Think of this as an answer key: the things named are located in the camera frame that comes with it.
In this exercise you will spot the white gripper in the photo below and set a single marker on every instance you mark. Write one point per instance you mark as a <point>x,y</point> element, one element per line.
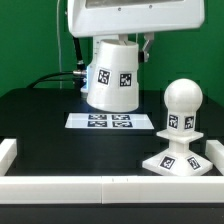
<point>115,17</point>

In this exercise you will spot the white lamp shade cone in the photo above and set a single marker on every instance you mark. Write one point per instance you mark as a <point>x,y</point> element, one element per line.
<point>114,85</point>

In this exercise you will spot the white lamp bulb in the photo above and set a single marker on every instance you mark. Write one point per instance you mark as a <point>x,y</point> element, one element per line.
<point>183,97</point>

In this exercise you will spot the white lamp base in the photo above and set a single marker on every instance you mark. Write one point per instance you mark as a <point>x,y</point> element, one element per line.
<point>177,159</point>

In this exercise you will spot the fiducial marker sheet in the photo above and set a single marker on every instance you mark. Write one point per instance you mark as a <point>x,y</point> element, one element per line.
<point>108,121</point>

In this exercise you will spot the white right wall block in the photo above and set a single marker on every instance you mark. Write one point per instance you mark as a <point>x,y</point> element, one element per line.
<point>215,153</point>

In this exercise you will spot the white wall block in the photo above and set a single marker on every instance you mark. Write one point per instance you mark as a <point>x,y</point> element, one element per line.
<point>215,153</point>
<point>8,152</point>

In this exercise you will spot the white left wall block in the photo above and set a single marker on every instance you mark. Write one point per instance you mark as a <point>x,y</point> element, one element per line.
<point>8,152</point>

